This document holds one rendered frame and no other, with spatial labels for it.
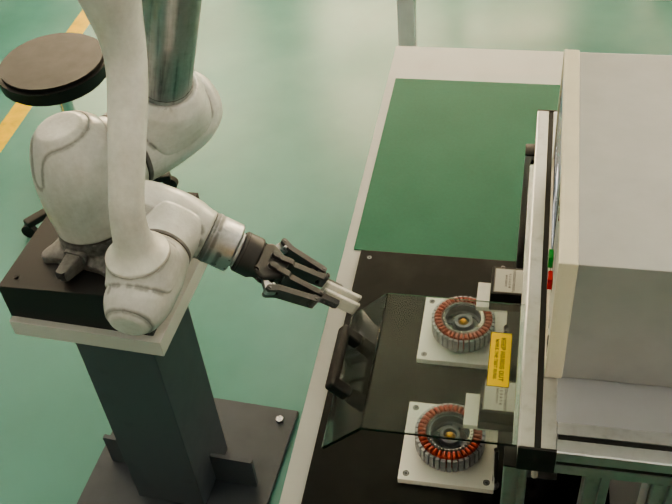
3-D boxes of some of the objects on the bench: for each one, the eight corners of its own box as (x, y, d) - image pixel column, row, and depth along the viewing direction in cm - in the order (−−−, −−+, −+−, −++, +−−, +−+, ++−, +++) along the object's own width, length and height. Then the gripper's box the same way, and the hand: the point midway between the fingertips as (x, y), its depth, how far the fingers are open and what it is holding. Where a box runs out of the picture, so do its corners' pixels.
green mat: (353, 249, 190) (353, 249, 190) (395, 78, 233) (395, 78, 232) (855, 287, 173) (855, 286, 173) (801, 95, 215) (802, 94, 215)
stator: (413, 472, 148) (412, 458, 146) (416, 413, 156) (416, 400, 154) (484, 476, 147) (485, 462, 144) (484, 417, 155) (485, 403, 152)
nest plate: (397, 482, 149) (397, 478, 148) (409, 406, 159) (409, 401, 158) (493, 494, 146) (493, 490, 145) (499, 415, 156) (499, 411, 155)
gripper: (240, 234, 172) (355, 288, 176) (219, 290, 162) (341, 346, 166) (255, 209, 167) (373, 265, 171) (234, 266, 157) (360, 324, 161)
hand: (340, 297), depth 168 cm, fingers closed
